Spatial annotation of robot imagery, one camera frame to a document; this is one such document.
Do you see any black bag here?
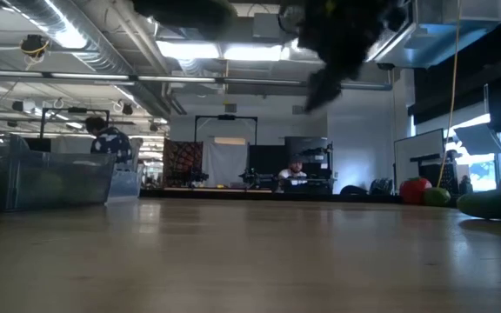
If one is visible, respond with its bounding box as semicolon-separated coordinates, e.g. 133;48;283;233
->
339;184;370;196

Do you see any black camera rig frame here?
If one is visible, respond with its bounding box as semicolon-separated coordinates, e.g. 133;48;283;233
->
39;106;110;140
193;113;259;147

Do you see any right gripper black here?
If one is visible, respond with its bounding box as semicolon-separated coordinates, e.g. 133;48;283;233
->
277;0;377;113

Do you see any whiteboard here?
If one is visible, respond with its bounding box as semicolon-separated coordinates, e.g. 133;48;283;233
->
392;128;446;196

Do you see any black coiled hose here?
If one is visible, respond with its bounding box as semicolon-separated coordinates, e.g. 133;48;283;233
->
368;176;394;196

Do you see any white backdrop sheet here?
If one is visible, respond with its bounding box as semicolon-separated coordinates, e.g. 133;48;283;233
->
201;136;250;187

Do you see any rectangular metal duct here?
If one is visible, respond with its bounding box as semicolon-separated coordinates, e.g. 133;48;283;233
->
365;0;501;70

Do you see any gray ceiling box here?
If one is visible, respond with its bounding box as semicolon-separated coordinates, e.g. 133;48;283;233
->
252;12;283;39

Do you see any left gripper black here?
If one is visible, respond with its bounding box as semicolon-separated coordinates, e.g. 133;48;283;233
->
131;0;239;31

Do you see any black screen panel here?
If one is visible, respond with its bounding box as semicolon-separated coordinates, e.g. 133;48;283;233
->
248;144;286;176

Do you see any green lime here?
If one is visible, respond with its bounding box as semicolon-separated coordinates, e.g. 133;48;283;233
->
422;186;452;208

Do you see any black perforated crate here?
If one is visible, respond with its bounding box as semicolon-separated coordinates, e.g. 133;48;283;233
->
410;150;460;196

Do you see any person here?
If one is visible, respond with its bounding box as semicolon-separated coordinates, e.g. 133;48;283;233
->
276;156;309;182
83;115;133;165

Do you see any gray tilted panel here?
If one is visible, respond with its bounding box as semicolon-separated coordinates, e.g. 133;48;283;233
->
453;123;501;157

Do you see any clear plastic bin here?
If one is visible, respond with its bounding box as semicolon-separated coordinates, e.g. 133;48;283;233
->
13;150;117;213
104;163;144;204

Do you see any ceiling light panel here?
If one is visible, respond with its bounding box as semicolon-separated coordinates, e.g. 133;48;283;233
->
157;41;221;61
223;43;284;62

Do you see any white draped cover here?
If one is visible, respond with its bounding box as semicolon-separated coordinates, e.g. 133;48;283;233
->
128;137;144;169

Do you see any dark bottle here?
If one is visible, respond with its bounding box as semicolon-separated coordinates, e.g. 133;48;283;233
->
458;174;474;196

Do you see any black yellow cable reel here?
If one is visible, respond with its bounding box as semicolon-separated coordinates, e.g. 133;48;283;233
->
19;33;50;60

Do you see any patterned tapestry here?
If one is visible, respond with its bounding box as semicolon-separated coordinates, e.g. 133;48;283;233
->
162;137;204;188

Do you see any black shelf rack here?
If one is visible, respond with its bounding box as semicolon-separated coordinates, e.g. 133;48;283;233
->
284;136;334;196

